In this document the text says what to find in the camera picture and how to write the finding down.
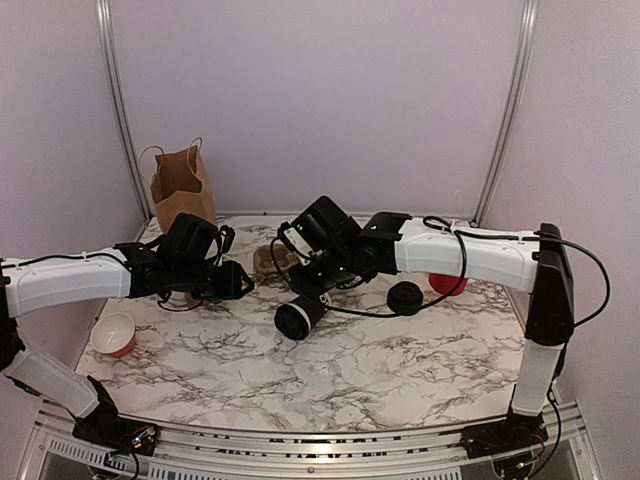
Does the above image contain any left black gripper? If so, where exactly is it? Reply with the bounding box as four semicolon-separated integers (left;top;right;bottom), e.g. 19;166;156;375
172;259;254;301

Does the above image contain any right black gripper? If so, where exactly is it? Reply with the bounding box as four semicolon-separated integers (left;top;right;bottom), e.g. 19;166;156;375
286;248;354;304

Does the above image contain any black cup lid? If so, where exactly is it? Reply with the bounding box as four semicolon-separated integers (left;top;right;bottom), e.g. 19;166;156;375
274;300;310;341

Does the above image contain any brown paper bag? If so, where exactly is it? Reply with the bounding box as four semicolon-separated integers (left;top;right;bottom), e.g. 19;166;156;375
137;137;217;233

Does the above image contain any single black paper cup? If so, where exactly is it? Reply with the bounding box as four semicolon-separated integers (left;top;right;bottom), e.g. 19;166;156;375
294;296;329;332

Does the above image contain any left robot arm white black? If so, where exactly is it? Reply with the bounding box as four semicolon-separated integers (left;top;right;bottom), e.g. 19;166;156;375
1;213;254;456

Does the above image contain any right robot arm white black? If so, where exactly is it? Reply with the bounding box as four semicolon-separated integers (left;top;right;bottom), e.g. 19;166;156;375
274;196;575;458

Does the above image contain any far cardboard cup carrier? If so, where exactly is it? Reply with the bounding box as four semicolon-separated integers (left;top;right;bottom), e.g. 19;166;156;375
253;244;300;275

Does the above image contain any stack of black cup lids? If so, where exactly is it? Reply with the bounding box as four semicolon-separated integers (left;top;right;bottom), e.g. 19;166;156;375
386;281;424;316

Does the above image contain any red cylindrical container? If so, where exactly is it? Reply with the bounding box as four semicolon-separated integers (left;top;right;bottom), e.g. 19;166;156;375
428;273;467;296

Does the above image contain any orange white bowl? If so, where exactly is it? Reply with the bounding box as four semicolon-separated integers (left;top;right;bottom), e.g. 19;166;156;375
90;313;136;358

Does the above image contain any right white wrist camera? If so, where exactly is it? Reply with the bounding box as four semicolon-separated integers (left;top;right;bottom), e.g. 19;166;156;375
277;222;314;260

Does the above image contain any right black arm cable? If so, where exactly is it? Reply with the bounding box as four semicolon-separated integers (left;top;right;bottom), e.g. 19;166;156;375
269;215;612;331

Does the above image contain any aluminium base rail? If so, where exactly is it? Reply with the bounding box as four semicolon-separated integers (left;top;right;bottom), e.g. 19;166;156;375
17;401;602;479

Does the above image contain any right aluminium frame post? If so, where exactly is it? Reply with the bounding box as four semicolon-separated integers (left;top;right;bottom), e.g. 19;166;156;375
473;0;540;226

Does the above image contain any aluminium frame post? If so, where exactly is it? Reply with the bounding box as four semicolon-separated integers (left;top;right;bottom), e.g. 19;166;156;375
473;0;540;226
94;0;152;223

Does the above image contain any left aluminium frame post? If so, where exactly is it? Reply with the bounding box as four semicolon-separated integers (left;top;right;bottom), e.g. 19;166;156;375
94;0;152;223

